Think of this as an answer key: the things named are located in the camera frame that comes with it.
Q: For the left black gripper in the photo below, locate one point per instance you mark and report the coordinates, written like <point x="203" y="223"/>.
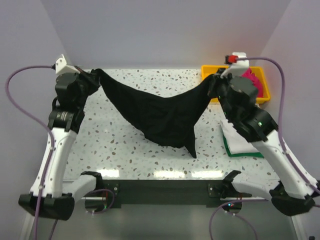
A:
<point x="79" y="76"/>

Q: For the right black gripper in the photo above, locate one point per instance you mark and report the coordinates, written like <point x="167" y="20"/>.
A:
<point x="221" y="75"/>

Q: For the black t shirt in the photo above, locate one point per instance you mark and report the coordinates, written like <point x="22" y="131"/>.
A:
<point x="166" y="121"/>

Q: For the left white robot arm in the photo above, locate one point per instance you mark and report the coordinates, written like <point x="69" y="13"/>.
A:
<point x="47" y="197"/>

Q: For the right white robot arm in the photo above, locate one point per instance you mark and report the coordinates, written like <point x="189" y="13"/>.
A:
<point x="294" y="192"/>

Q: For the pink t shirt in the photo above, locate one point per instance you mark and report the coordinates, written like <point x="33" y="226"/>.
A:
<point x="253" y="80"/>

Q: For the yellow plastic bin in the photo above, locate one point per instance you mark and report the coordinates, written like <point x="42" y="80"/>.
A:
<point x="206" y="70"/>

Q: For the folded white t shirt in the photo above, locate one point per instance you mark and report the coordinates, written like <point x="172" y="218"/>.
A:
<point x="234" y="141"/>

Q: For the folded green t shirt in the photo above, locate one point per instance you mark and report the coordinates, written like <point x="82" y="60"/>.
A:
<point x="233" y="155"/>

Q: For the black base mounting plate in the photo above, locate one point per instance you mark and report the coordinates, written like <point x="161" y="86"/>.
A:
<point x="209" y="193"/>

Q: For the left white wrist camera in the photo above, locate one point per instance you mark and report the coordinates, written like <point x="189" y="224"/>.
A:
<point x="62" y="66"/>

